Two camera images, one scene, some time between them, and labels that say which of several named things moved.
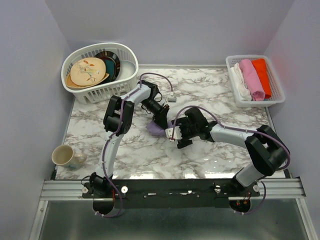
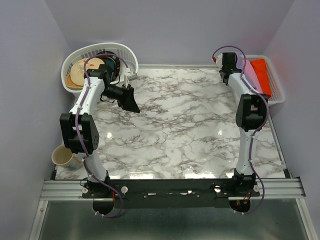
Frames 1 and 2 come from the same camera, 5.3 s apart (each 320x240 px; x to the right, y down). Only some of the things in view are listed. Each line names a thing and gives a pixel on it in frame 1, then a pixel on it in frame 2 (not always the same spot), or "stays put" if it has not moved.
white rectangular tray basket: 278,95 stays put
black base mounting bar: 173,193 stays put
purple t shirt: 157,129 → 240,60
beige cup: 64,155 stays put
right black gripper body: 187,131 → 221,70
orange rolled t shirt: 262,70 stays put
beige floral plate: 88,71 stays put
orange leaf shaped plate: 69,83 stays put
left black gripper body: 158,111 → 119,94
